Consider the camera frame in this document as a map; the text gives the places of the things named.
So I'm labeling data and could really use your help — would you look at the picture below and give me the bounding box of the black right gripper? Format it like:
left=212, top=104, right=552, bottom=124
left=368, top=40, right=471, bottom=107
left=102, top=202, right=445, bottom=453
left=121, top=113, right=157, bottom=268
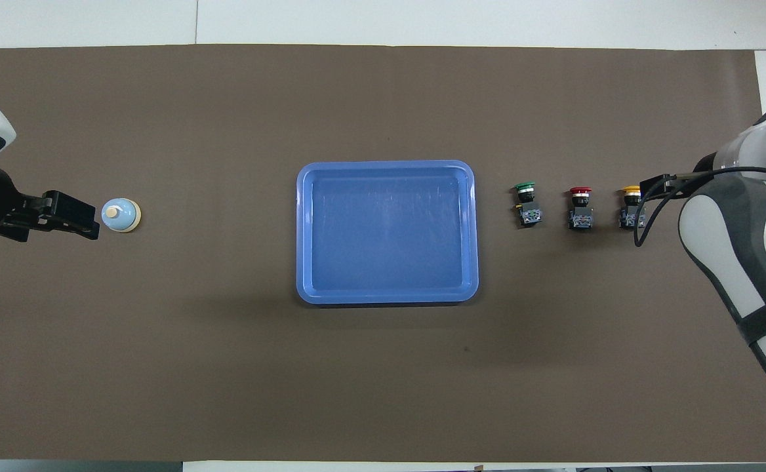
left=641, top=152, right=718, bottom=197

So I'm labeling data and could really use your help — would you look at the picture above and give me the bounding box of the yellow push button switch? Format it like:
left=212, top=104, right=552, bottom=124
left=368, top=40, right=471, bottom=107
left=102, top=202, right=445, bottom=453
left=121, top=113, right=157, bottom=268
left=619, top=186, right=647, bottom=230

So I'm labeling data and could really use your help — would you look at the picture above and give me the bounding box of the light blue call bell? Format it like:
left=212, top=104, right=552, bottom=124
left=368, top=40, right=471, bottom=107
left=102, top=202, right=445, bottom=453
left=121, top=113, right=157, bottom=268
left=101, top=197, right=142, bottom=233

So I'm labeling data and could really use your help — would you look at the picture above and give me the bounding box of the red push button switch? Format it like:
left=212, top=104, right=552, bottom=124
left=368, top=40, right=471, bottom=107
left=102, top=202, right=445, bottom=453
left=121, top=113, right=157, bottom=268
left=567, top=186, right=595, bottom=231

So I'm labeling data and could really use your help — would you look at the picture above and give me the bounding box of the green push button switch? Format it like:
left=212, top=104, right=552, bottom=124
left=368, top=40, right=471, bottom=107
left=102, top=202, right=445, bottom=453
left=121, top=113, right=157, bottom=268
left=513, top=182, right=544, bottom=227

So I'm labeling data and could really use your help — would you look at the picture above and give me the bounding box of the blue plastic tray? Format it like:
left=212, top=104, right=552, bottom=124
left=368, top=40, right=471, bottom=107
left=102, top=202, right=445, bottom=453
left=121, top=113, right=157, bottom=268
left=296, top=159, right=479, bottom=305

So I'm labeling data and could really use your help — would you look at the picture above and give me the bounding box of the brown table mat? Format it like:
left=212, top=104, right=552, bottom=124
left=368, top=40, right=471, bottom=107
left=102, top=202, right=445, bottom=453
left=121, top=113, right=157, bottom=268
left=0, top=43, right=766, bottom=463

